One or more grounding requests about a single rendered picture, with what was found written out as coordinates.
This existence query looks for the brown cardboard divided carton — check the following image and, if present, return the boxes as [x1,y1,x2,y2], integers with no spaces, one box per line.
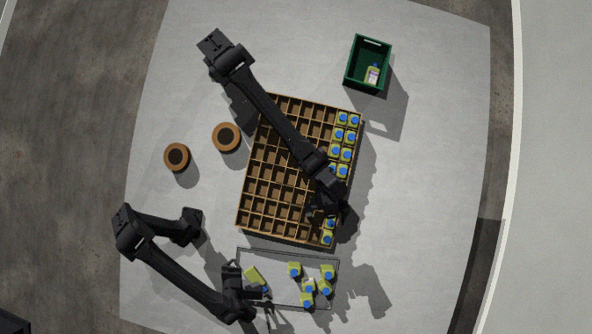
[234,91,363,249]

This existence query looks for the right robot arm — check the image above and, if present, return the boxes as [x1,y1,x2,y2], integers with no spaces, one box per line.
[111,202,263,325]

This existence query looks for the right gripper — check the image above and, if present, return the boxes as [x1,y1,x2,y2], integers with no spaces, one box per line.
[221,259,242,294]

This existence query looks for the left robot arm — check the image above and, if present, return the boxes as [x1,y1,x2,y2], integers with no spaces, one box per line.
[196,27,348,220]

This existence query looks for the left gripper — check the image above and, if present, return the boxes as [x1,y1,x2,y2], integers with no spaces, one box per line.
[304,187,350,229]

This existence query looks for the green crate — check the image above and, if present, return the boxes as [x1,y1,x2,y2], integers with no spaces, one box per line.
[342,33,392,96]

